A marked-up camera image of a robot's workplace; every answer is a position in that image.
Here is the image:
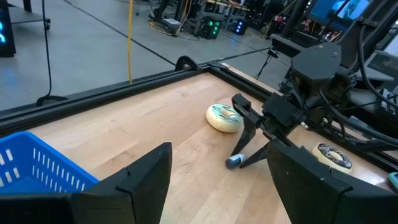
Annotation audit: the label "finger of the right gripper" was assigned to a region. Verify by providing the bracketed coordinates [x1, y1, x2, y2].
[230, 93, 264, 156]
[239, 139, 274, 169]

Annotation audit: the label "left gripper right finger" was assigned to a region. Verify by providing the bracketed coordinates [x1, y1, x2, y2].
[266, 139, 354, 224]

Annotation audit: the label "black device blue lights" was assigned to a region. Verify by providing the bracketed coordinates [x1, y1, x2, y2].
[232, 18, 249, 36]

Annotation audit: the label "yellow hanging cable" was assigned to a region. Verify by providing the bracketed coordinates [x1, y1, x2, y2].
[126, 0, 135, 85]

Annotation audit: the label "chocolate icing donut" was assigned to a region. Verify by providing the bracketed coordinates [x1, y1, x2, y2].
[312, 142, 354, 174]

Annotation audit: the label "cream donut green icing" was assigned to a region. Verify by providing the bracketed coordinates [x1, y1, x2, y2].
[205, 103, 244, 134]

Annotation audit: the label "computer tower green lights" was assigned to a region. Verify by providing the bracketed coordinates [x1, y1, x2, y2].
[201, 16, 223, 40]

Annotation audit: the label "lit computer monitor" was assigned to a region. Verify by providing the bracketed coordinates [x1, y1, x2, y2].
[306, 0, 374, 24]

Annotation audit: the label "dark cabinet cyan light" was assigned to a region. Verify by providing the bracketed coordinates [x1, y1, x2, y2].
[0, 0, 17, 58]

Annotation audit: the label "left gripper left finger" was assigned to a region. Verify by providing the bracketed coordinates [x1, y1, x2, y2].
[70, 142, 173, 224]

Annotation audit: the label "black cable with coil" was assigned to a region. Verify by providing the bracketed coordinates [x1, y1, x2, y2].
[35, 0, 68, 108]

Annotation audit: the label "blue plastic basket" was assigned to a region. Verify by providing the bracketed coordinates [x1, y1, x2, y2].
[0, 130, 100, 195]

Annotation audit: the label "small grey white bottle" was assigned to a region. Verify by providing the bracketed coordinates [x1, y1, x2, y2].
[224, 153, 247, 170]

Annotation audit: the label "black wheeled cart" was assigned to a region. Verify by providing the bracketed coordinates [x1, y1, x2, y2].
[7, 0, 52, 31]

